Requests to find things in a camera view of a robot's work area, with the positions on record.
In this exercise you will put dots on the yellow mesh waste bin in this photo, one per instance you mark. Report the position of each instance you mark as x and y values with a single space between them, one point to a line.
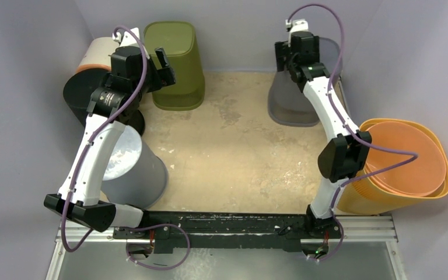
424 179

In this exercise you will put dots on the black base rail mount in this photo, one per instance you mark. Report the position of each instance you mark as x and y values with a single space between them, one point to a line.
168 230

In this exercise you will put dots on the aluminium frame rail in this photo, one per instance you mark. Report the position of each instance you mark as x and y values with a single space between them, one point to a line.
369 251

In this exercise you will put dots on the cream three-drawer mini cabinet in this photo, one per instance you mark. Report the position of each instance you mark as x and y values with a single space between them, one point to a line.
98 55

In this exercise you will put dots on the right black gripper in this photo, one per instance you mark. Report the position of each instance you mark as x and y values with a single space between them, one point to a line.
283 53

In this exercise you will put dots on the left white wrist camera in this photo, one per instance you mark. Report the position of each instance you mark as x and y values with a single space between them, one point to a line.
127 39

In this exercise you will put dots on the light grey smooth bucket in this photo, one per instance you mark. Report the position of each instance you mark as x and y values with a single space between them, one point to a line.
134 175

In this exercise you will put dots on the olive green waste bin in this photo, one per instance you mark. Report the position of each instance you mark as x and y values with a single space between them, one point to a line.
179 41

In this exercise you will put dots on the black ribbed waste bin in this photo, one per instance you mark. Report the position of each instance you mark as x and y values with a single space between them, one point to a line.
77 92

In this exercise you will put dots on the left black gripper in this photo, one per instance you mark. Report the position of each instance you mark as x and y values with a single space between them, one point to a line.
162 70

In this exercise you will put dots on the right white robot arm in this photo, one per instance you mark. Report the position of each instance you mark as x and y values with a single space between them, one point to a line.
306 82

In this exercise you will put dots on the dark grey mesh bin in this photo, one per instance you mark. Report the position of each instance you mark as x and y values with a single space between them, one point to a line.
286 103

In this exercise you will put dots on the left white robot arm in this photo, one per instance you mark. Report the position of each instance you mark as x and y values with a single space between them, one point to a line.
80 198

